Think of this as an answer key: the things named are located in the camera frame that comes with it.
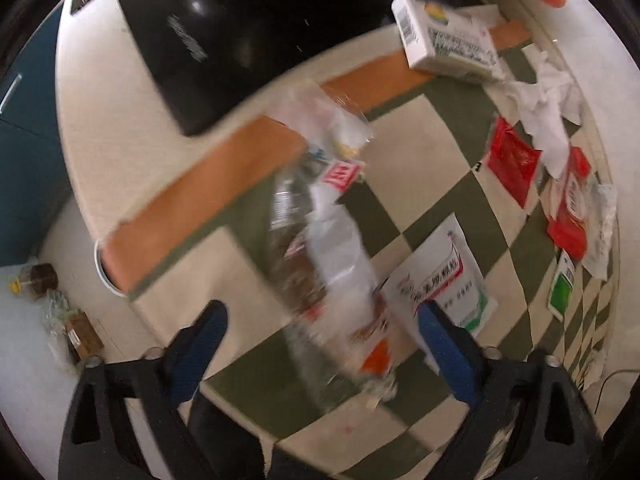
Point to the white medicine box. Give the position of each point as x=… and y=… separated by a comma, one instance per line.
x=440, y=40

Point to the black gas cooktop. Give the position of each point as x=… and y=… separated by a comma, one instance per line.
x=225, y=35

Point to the green checkered table mat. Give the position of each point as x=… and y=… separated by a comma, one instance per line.
x=210, y=270

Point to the clear plastic wrapper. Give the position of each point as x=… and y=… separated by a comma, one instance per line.
x=330, y=260

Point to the red plastic packet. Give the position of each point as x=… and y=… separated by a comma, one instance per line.
x=515, y=160

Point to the white foil sachet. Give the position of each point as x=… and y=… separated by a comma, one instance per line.
x=602, y=230

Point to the brown cardboard box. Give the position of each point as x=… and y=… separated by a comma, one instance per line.
x=82, y=335

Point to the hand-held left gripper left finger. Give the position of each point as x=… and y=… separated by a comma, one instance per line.
x=200, y=347

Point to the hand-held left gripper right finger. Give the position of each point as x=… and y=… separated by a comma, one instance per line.
x=445, y=355

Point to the red and white packet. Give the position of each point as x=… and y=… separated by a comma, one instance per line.
x=570, y=210

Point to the crumpled clear plastic bags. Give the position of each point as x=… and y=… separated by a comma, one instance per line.
x=55, y=310

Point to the crumpled white tissue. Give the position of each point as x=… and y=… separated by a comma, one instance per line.
x=545, y=110

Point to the cooking oil bottle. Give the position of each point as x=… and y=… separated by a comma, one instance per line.
x=42, y=277

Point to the blue kitchen cabinets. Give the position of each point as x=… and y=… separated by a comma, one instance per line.
x=30, y=160

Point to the green and white small packet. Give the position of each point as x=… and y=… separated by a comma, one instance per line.
x=561, y=295

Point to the white medicine pouch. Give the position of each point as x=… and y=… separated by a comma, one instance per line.
x=450, y=270

